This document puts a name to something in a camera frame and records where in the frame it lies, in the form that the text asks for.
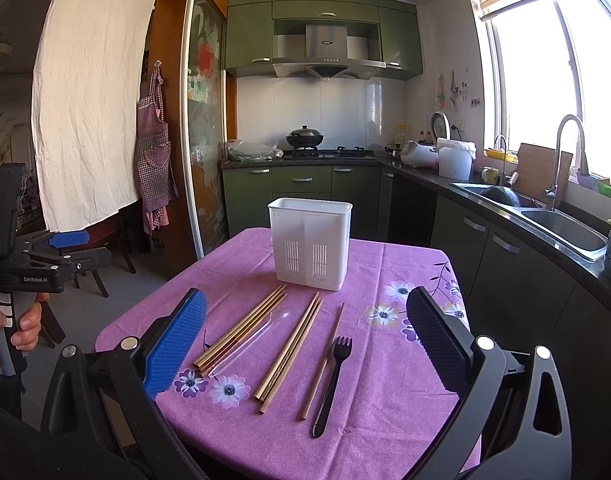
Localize red-tipped wooden chopstick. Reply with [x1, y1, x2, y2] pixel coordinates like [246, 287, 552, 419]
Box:
[197, 306, 276, 377]

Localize black plastic fork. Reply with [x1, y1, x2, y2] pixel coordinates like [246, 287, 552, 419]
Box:
[312, 337, 352, 439]

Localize clear plastic spoon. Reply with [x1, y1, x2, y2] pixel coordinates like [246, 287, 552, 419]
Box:
[206, 307, 292, 378]

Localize single wooden chopstick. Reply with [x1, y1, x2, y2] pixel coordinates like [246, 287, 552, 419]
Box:
[299, 302, 345, 422]

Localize white plastic utensil holder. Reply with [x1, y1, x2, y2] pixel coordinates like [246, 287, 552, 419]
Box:
[268, 197, 352, 292]

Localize wooden chopstick pair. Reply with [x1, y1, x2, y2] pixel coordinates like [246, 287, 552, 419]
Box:
[254, 292, 321, 402]

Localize tall steel kitchen faucet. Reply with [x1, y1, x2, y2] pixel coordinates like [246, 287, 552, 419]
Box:
[544, 114, 591, 212]

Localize person's left hand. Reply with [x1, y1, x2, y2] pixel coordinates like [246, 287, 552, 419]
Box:
[0, 292, 50, 364]

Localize wooden chair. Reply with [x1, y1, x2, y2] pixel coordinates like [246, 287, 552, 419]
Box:
[38, 211, 138, 348]

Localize dark curved lower cabinets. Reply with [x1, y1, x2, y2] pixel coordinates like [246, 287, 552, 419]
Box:
[379, 165, 611, 479]

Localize purple checked apron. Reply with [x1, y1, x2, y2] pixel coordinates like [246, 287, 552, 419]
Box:
[135, 61, 178, 234]

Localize purple floral tablecloth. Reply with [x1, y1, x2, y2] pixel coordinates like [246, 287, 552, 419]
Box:
[95, 228, 465, 479]

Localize black pot in sink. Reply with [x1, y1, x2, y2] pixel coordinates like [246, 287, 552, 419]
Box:
[480, 186, 521, 207]

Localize steel double sink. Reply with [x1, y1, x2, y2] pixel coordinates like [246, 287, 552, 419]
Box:
[453, 183, 607, 262]

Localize green lower cabinets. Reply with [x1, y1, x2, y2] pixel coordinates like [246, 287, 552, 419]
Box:
[222, 164, 393, 242]

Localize green cabinets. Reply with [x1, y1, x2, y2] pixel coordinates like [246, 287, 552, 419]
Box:
[224, 0, 424, 80]
[222, 164, 393, 242]

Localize white hanging cloth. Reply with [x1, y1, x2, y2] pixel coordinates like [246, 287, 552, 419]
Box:
[31, 0, 155, 232]

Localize white plastic bucket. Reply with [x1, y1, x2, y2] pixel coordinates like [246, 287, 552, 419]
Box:
[437, 138, 476, 181]

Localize plastic bag on counter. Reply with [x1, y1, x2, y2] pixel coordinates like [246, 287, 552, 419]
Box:
[225, 140, 284, 162]

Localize white rice cooker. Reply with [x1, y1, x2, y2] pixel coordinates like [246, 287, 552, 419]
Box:
[400, 112, 451, 169]

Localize small black saucepan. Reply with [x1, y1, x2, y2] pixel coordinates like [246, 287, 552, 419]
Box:
[383, 144, 402, 160]

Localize wooden cutting board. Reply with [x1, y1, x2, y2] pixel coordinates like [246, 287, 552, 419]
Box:
[513, 143, 573, 207]

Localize sliding glass door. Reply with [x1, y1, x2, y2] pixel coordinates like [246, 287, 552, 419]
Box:
[180, 0, 226, 259]

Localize small steel faucet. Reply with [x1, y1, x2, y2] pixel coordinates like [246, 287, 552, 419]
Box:
[491, 133, 518, 185]

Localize gas stove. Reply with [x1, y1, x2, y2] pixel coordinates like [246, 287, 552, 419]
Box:
[284, 146, 375, 159]

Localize black wok with lid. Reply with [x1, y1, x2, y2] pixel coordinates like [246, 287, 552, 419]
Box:
[286, 125, 324, 150]

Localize green upper cabinets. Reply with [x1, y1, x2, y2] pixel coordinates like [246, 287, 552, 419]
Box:
[224, 0, 424, 80]

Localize steel range hood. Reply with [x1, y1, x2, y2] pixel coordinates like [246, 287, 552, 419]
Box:
[273, 21, 386, 80]

